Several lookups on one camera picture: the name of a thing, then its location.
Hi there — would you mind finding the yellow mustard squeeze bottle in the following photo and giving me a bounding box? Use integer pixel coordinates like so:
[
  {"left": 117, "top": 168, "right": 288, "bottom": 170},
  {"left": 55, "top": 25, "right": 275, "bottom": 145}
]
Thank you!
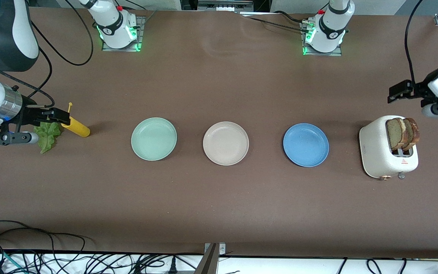
[{"left": 60, "top": 102, "right": 91, "bottom": 138}]

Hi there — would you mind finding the green lettuce leaf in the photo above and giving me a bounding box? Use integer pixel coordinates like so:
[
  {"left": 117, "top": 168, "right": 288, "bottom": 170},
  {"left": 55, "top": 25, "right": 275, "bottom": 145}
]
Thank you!
[{"left": 33, "top": 121, "right": 62, "bottom": 155}]

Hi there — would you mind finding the brown bread slice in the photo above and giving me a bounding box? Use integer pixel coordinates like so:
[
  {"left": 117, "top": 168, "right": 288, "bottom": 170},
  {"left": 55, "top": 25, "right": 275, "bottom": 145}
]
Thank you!
[
  {"left": 386, "top": 118, "right": 410, "bottom": 151},
  {"left": 404, "top": 118, "right": 420, "bottom": 152}
]

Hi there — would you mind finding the green plate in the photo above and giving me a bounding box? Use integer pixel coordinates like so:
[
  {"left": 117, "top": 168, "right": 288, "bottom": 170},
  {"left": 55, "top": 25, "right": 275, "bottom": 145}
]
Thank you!
[{"left": 131, "top": 117, "right": 178, "bottom": 161}]

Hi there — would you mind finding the blue plate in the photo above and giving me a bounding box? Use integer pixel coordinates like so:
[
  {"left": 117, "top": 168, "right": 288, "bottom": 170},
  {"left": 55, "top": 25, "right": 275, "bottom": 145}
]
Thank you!
[{"left": 283, "top": 123, "right": 330, "bottom": 167}]

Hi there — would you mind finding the beige plate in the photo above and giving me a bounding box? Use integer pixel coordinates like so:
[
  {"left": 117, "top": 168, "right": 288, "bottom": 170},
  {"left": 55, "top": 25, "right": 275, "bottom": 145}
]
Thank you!
[{"left": 203, "top": 121, "right": 249, "bottom": 166}]

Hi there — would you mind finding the white toaster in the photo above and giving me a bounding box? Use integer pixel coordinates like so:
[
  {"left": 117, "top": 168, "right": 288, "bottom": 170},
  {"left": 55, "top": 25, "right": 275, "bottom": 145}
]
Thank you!
[{"left": 359, "top": 115, "right": 419, "bottom": 180}]

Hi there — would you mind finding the black equipment rack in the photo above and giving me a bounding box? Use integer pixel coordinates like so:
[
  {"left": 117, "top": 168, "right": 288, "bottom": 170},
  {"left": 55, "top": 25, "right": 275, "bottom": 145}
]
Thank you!
[{"left": 180, "top": 0, "right": 271, "bottom": 12}]

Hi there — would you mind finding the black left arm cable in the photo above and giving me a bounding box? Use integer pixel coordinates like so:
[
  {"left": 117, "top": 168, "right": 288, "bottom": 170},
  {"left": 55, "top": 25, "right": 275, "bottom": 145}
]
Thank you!
[{"left": 404, "top": 0, "right": 425, "bottom": 87}]

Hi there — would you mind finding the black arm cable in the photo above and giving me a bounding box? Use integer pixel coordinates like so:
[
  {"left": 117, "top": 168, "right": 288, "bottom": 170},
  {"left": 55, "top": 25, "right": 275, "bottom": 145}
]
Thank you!
[
  {"left": 404, "top": 0, "right": 425, "bottom": 87},
  {"left": 0, "top": 0, "right": 94, "bottom": 109}
]

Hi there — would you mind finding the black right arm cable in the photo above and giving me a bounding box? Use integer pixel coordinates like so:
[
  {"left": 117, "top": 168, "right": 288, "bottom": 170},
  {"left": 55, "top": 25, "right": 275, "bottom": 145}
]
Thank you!
[{"left": 0, "top": 0, "right": 94, "bottom": 109}]

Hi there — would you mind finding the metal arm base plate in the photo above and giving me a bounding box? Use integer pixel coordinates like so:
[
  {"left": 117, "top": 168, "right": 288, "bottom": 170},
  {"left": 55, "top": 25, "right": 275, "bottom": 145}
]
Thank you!
[
  {"left": 300, "top": 21, "right": 343, "bottom": 57},
  {"left": 102, "top": 16, "right": 146, "bottom": 52}
]

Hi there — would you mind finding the thin black table cable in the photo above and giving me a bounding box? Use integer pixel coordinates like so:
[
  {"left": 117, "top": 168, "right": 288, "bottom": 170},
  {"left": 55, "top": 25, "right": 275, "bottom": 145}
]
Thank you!
[{"left": 273, "top": 10, "right": 305, "bottom": 23}]

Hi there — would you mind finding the black corrugated cable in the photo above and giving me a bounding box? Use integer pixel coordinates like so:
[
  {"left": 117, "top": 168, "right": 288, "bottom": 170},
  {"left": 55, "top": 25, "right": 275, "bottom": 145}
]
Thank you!
[{"left": 247, "top": 16, "right": 308, "bottom": 33}]

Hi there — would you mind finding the black floor cable bundle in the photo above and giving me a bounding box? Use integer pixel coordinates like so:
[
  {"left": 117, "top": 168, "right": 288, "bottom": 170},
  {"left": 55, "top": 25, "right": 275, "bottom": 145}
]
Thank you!
[{"left": 0, "top": 220, "right": 204, "bottom": 274}]

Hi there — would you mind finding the metal table bracket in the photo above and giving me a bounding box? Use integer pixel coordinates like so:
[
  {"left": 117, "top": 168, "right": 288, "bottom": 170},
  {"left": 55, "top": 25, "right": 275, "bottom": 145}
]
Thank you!
[{"left": 194, "top": 242, "right": 227, "bottom": 274}]

